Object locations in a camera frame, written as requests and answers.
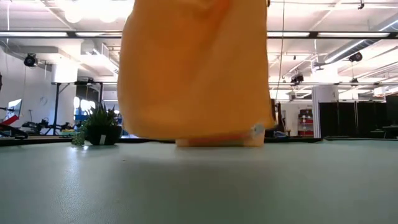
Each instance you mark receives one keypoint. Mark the orange microfiber towel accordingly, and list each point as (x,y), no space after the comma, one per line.
(192,77)

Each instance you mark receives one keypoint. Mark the black background robot arm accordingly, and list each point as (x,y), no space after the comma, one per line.
(40,125)

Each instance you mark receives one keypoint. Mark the translucent plastic bin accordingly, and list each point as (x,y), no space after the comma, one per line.
(217,143)

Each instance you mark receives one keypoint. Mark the teal table mat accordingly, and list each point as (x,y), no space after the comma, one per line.
(186,186)

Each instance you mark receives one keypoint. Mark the small potted plant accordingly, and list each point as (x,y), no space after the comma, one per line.
(101,124)

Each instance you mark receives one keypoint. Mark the red and white shelf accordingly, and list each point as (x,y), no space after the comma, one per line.
(305,121)

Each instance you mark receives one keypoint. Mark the black partition panels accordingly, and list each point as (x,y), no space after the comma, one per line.
(342,115)

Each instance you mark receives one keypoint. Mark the black metal stand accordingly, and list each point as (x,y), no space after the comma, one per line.
(56,109)

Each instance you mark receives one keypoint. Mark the black overhead light beam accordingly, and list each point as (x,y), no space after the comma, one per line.
(71,34)

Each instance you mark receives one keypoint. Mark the lit computer monitor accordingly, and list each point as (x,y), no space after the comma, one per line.
(14,109)

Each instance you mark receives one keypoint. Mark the small black ceiling camera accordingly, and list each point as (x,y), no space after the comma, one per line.
(297,78)

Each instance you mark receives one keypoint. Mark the black hanging camera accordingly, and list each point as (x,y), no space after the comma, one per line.
(355,57)
(30,60)

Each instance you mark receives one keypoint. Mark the black table frame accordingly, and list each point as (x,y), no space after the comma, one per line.
(31,141)

